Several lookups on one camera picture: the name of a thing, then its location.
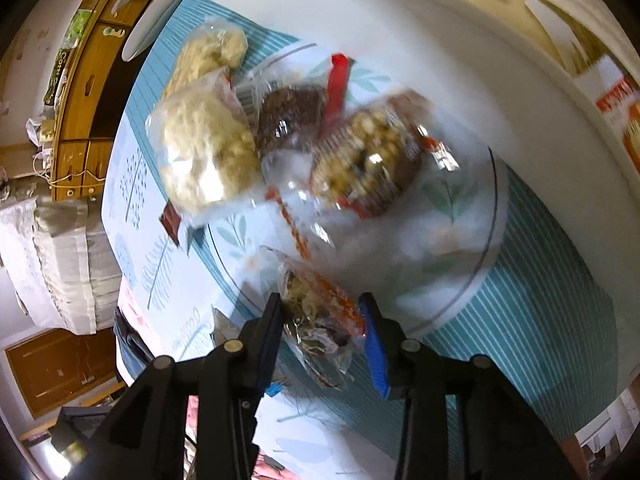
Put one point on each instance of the green printed bag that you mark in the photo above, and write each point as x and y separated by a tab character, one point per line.
65	60

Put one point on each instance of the white leaf-print plate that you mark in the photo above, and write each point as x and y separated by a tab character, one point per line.
450	260

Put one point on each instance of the dark chocolate crisp packet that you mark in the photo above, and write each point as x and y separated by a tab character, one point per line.
290	115

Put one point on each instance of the wooden door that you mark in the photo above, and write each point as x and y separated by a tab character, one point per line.
55	370

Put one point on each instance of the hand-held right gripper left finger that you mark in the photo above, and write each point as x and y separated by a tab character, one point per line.
267	330

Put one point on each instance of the white plastic basket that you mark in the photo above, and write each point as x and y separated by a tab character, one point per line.
450	25

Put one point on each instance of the beige rice crisp packet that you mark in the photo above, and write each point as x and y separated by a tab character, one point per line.
210	55
205	155

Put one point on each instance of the dark brown snack packet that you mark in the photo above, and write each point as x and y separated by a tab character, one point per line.
172	222

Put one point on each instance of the wooden drawer cabinet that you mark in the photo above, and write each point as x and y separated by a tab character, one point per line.
80	110

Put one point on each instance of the white bed valance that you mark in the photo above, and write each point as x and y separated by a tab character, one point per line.
60	260

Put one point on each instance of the white orange snack packet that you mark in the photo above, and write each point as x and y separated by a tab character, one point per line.
620	105

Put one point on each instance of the large nut brittle packet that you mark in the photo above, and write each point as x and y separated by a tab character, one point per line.
370	160

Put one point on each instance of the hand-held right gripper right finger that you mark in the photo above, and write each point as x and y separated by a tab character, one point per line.
375	350

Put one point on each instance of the small nut brittle packet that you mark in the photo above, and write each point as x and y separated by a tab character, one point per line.
315	320

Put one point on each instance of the red snack wrapper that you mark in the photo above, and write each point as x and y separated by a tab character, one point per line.
336	85

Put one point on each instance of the dark blue cloth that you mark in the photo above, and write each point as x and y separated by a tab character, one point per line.
127	342

